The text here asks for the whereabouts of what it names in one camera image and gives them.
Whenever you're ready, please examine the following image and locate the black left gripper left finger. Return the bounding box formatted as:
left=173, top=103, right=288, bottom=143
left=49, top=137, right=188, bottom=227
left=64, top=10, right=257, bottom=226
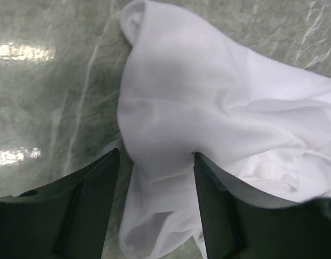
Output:
left=0, top=149, right=120, bottom=258

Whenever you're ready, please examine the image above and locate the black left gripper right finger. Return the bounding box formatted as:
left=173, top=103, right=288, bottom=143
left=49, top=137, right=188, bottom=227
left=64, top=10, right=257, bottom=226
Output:
left=194, top=153, right=331, bottom=258

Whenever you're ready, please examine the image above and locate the white t-shirt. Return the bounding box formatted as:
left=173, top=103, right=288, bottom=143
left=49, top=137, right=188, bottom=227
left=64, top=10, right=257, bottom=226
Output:
left=117, top=1, right=331, bottom=258

